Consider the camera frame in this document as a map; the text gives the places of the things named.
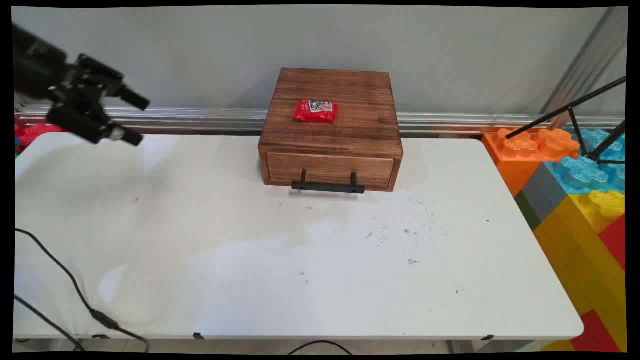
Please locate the small black table clip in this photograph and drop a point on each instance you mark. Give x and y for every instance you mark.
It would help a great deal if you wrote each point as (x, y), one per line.
(198, 336)
(101, 337)
(487, 338)

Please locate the red triangular-looking building block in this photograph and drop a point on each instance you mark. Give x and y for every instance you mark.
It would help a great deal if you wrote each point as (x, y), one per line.
(616, 240)

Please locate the orange giant building block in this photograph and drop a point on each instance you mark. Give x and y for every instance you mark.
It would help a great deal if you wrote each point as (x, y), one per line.
(520, 150)

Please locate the grey giant building block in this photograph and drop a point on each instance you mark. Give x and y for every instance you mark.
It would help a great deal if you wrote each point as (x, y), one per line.
(542, 192)

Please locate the yellow giant building block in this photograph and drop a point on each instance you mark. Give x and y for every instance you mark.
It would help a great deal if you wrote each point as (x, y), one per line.
(585, 250)

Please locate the red square building block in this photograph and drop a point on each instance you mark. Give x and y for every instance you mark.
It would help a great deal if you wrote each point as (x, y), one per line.
(597, 332)

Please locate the red snack packet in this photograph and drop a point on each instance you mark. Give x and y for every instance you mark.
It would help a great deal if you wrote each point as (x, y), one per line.
(315, 111)

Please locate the aluminium profile rail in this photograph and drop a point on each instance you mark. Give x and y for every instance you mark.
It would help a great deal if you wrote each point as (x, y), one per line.
(200, 119)

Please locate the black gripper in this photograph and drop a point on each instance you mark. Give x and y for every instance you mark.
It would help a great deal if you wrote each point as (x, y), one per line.
(35, 65)

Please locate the translucent blue building block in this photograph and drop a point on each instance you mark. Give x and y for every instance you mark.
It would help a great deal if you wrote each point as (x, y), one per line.
(585, 172)

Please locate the red bumpy building block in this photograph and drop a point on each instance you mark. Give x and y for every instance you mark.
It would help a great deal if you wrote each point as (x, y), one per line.
(35, 134)

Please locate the brown wooden drawer cabinet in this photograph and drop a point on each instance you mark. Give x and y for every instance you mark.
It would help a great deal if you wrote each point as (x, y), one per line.
(345, 125)

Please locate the black tripod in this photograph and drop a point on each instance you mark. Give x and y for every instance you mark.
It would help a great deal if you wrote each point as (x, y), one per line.
(575, 105)

